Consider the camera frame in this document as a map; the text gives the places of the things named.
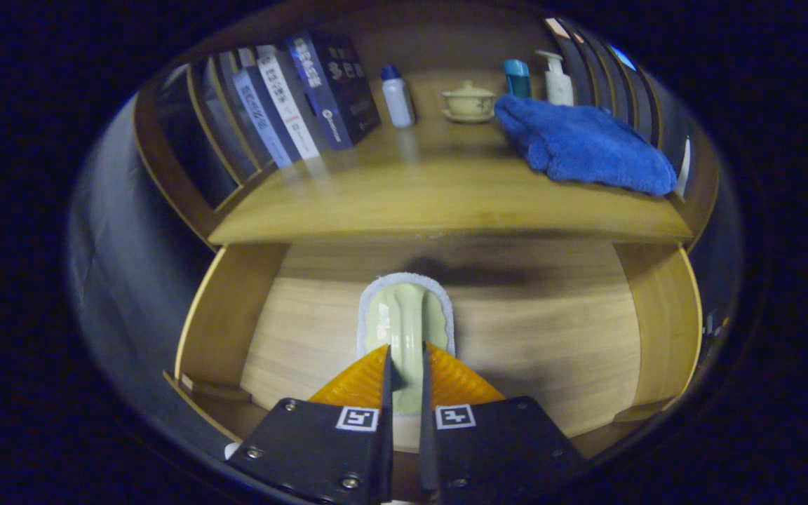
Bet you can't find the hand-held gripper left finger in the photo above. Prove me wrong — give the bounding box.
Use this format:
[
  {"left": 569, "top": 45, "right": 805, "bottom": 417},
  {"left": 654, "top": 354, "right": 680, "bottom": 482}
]
[{"left": 227, "top": 344, "right": 394, "bottom": 505}]

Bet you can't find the wooden cabinet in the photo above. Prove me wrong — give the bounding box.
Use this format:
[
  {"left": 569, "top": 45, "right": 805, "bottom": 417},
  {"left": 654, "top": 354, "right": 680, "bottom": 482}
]
[{"left": 130, "top": 4, "right": 724, "bottom": 253}]

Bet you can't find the white bottle with blue cap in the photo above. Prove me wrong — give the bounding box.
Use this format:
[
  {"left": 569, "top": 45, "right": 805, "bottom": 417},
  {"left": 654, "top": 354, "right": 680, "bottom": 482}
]
[{"left": 380, "top": 65, "right": 417, "bottom": 129}]

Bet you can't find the white pump bottle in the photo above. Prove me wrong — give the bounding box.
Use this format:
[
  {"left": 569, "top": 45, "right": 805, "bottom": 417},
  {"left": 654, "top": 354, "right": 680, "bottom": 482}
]
[{"left": 534, "top": 50, "right": 575, "bottom": 107}]

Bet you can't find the wooden countertop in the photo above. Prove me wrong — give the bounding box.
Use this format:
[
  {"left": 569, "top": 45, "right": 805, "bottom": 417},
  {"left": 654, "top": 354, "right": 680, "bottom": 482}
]
[{"left": 208, "top": 69, "right": 692, "bottom": 245}]

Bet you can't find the wooden drawer with black knob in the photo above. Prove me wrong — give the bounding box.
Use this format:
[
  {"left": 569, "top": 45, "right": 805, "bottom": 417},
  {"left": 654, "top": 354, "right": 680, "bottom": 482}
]
[{"left": 163, "top": 235, "right": 705, "bottom": 492}]

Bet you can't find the teal bottle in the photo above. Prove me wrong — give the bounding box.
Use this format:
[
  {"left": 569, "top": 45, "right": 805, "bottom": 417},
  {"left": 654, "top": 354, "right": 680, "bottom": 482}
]
[{"left": 503, "top": 59, "right": 533, "bottom": 99}]

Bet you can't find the dark blue book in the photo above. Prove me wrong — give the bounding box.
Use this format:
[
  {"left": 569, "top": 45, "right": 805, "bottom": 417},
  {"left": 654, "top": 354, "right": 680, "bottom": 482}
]
[{"left": 285, "top": 32, "right": 382, "bottom": 152}]

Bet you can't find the light blue book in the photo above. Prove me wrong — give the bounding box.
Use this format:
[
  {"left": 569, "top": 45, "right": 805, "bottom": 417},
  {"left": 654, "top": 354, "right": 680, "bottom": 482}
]
[{"left": 232, "top": 65, "right": 294, "bottom": 169}]

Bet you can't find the pale green scrubbing brush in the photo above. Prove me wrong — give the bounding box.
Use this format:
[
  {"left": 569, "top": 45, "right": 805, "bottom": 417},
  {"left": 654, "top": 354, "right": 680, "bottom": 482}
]
[{"left": 356, "top": 271, "right": 457, "bottom": 416}]

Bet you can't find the white book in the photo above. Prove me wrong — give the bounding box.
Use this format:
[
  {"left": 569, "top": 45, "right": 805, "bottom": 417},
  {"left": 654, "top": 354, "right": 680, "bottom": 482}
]
[{"left": 255, "top": 45, "right": 322, "bottom": 162}]

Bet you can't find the beige lidded teacup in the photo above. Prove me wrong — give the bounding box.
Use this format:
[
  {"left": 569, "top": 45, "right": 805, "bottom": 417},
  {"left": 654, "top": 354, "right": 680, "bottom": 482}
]
[{"left": 441, "top": 80, "right": 497, "bottom": 124}]

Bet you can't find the blue folded towel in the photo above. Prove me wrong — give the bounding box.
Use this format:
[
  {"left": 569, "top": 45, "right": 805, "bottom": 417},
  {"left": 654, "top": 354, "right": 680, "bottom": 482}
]
[{"left": 493, "top": 94, "right": 678, "bottom": 197}]

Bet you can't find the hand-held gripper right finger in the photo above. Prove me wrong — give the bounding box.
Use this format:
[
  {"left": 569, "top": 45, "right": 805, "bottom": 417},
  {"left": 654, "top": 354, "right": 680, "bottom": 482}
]
[{"left": 418, "top": 342, "right": 591, "bottom": 505}]

